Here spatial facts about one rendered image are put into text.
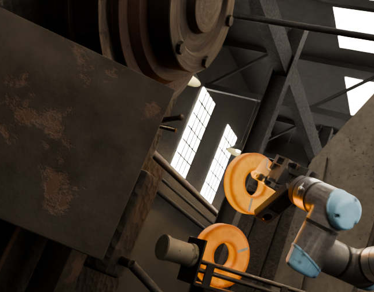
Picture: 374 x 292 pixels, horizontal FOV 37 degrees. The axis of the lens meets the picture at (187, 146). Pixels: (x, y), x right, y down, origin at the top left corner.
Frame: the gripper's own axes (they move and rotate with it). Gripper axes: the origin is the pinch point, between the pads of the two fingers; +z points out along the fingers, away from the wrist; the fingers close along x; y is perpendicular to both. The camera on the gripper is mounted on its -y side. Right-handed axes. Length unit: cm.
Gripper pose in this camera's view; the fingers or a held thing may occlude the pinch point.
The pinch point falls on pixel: (254, 176)
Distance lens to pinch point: 146.1
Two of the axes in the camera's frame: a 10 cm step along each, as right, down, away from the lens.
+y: 5.0, -8.7, 0.2
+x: -7.6, -4.5, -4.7
